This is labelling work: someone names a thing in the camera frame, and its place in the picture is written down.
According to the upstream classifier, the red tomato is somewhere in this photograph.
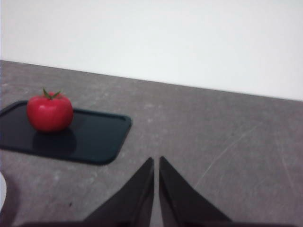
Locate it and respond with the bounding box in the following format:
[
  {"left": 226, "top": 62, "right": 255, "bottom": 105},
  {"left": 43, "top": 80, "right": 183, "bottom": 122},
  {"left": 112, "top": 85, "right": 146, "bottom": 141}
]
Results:
[{"left": 26, "top": 87, "right": 73, "bottom": 132}]

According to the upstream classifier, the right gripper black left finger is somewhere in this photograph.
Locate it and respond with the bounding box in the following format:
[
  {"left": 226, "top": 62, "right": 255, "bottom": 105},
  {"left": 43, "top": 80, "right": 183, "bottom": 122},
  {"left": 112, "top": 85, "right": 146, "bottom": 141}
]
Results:
[{"left": 84, "top": 157, "right": 155, "bottom": 223}]

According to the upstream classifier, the black rectangular tray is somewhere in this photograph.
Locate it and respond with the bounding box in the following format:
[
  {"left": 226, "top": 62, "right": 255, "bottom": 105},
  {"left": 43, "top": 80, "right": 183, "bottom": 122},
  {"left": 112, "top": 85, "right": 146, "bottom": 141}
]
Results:
[{"left": 0, "top": 100, "right": 132, "bottom": 166}]

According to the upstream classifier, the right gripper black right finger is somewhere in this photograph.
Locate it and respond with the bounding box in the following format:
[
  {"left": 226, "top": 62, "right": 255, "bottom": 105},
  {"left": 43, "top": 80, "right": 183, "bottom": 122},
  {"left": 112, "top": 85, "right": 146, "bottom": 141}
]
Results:
[{"left": 159, "top": 156, "right": 234, "bottom": 223}]

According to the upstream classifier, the grey round plate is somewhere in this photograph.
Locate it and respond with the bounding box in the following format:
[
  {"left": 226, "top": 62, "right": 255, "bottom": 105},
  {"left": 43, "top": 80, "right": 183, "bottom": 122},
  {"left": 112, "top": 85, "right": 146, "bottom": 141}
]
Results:
[{"left": 0, "top": 174, "right": 7, "bottom": 202}]

